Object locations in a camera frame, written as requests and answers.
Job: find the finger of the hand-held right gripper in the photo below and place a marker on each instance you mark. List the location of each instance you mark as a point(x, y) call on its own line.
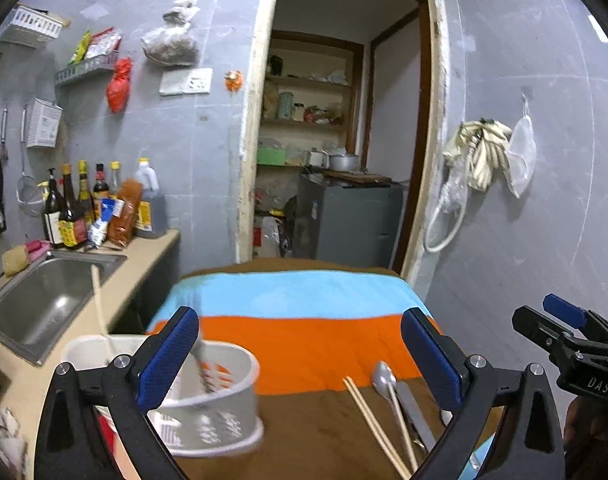
point(534, 325)
point(564, 310)

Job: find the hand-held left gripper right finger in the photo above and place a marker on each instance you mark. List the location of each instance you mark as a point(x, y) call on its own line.
point(431, 360)

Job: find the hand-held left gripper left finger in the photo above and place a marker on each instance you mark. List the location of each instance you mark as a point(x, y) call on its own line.
point(166, 355)

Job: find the metal spoon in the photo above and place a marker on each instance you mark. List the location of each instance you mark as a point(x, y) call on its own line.
point(446, 416)
point(384, 377)

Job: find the metal table knife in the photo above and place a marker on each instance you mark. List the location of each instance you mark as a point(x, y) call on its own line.
point(415, 412)

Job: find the wooden chopstick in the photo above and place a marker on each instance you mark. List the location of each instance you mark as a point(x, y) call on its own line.
point(373, 430)
point(404, 425)
point(383, 430)
point(100, 310)

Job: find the white plastic utensil holder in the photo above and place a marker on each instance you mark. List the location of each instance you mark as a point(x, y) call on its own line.
point(219, 425)

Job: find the person's right forearm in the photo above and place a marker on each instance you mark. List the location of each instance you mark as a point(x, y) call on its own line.
point(584, 435)

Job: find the beige kitchen counter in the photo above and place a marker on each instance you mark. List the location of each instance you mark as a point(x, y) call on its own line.
point(141, 260)

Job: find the stainless steel sink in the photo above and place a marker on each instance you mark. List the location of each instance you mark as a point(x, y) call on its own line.
point(49, 300)

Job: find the striped table blanket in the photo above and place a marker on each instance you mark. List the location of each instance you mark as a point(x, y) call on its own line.
point(294, 330)

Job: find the blue white packet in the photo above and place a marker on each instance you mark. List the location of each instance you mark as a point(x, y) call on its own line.
point(103, 225)

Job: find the orange brown spice packet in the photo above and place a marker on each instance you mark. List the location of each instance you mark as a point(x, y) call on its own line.
point(125, 212)

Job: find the large dark sauce jug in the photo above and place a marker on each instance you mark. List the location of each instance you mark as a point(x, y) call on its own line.
point(151, 205)

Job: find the clear plastic bag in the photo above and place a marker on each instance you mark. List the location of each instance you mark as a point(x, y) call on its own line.
point(456, 190)

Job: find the white plastic bag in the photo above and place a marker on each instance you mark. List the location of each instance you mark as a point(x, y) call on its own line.
point(269, 235)

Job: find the white mesh bag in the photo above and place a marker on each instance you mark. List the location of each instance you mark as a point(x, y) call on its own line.
point(521, 155)

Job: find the grey metal cabinet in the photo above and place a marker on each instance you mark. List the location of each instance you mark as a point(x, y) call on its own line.
point(344, 220)

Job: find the pink scrubber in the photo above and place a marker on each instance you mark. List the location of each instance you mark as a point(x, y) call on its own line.
point(38, 249)

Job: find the dark bottle with red label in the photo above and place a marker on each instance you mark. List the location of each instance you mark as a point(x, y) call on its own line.
point(71, 215)

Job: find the cream rubber gloves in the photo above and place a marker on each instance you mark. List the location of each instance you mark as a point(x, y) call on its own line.
point(484, 155)

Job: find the yellow sponge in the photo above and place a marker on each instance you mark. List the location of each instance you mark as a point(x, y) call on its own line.
point(15, 259)

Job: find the crumpled grey cloth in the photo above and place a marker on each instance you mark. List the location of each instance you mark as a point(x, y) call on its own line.
point(4, 432)

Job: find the sauce bottle with red cap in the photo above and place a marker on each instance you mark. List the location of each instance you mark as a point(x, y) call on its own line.
point(100, 185)

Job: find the clear bottle with yellow cap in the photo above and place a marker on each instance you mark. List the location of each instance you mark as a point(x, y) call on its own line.
point(115, 180)

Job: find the dark pump bottle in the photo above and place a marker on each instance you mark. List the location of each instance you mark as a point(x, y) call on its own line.
point(51, 207)

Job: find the sauce bottle with yellow cap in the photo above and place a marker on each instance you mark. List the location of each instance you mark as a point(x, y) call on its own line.
point(85, 185)

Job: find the wooden cutting board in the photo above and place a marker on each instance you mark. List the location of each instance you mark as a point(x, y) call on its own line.
point(359, 178)

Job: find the metal strainer ladle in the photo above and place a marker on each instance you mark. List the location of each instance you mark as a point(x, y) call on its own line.
point(30, 195)

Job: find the metal cooking pot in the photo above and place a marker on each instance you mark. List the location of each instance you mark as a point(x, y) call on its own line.
point(344, 161)

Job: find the green box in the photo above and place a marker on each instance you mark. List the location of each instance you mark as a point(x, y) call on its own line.
point(271, 156)

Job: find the red plastic bag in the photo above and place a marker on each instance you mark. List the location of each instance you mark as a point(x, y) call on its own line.
point(119, 85)

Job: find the hanging metal utensil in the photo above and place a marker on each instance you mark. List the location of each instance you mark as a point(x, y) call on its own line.
point(4, 132)

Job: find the green canister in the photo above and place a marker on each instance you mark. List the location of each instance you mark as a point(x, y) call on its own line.
point(285, 105)

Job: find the small glass jar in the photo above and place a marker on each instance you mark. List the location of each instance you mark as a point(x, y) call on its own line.
point(298, 111)

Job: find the clear bag of dried goods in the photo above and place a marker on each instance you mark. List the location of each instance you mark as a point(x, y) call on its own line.
point(171, 40)

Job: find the red white snack packet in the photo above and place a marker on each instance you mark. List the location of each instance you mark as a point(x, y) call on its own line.
point(103, 42)

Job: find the yellow green snack packet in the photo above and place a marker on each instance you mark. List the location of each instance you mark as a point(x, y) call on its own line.
point(81, 47)

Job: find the wooden door frame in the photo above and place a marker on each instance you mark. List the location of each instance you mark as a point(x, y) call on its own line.
point(249, 160)

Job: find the white wall box holder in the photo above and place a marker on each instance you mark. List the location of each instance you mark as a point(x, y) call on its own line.
point(44, 122)

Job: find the wooden wall shelf unit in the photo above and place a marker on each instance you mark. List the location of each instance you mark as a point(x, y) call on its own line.
point(311, 124)

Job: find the white wall switch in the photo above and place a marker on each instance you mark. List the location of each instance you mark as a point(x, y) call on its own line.
point(171, 83)

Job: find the white wall socket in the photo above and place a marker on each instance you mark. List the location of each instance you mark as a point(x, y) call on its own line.
point(199, 81)

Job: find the orange wall plug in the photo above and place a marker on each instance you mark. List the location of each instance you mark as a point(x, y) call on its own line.
point(232, 80)

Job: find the grey wall shelf rack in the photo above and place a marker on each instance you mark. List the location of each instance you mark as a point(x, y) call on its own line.
point(86, 71)

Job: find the white wall basket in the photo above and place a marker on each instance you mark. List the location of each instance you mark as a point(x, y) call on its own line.
point(31, 22)

